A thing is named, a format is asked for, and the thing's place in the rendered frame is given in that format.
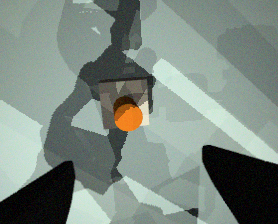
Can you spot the beige square block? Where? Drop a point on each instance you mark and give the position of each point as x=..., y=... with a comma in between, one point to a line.
x=111, y=89

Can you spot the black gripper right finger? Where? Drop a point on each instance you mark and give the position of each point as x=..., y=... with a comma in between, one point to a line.
x=248, y=185

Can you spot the orange cylinder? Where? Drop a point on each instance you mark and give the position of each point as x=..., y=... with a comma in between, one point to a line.
x=127, y=114

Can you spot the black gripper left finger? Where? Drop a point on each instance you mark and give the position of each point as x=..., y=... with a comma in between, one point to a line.
x=46, y=200

